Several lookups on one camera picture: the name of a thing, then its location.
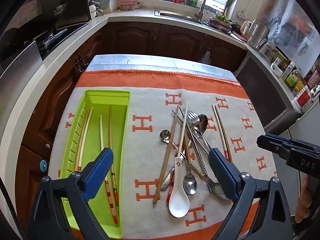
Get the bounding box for lime green plastic tray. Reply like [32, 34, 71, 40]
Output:
[59, 89, 131, 239]

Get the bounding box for embossed handle steel spoon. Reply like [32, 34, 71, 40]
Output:
[161, 166, 174, 191]

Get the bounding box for stainless steel fork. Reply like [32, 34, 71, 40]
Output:
[188, 110, 211, 152]

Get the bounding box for stainless steel kettle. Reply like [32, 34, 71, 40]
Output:
[248, 19, 270, 50]

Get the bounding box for small stainless steel spoon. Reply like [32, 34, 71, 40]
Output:
[159, 129, 187, 159]

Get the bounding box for brown square wooden chopstick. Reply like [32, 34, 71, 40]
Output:
[184, 132, 203, 179]

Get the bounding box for white countertop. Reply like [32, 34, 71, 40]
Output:
[1, 9, 247, 200]

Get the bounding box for kitchen sink faucet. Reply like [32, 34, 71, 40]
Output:
[194, 0, 206, 22]

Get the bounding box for long brown wooden chopstick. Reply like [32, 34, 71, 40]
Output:
[152, 106, 179, 204]

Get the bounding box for red white box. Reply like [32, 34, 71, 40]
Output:
[293, 85, 312, 114]

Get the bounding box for orange beige H-pattern blanket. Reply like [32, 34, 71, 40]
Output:
[48, 69, 277, 239]

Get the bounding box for dark brown wooden chopstick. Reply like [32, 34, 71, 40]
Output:
[213, 105, 232, 162]
[212, 105, 231, 161]

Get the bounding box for light bamboo chopstick red end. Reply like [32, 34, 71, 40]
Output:
[108, 106, 119, 211]

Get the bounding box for person's hand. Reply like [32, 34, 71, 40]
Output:
[295, 175, 312, 223]

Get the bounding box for white ceramic soup spoon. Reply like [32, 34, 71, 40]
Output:
[169, 156, 190, 218]

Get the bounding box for pale bamboo chopstick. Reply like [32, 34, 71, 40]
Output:
[77, 107, 93, 172]
[74, 110, 90, 171]

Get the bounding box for large stainless steel spoon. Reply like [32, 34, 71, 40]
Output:
[198, 114, 208, 133]

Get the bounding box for dark wooden cabinets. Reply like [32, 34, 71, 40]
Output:
[15, 22, 247, 230]

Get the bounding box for cream white chopstick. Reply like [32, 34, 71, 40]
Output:
[99, 115, 118, 225]
[165, 103, 189, 205]

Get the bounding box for stainless steel metal chopstick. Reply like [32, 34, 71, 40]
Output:
[187, 115, 228, 200]

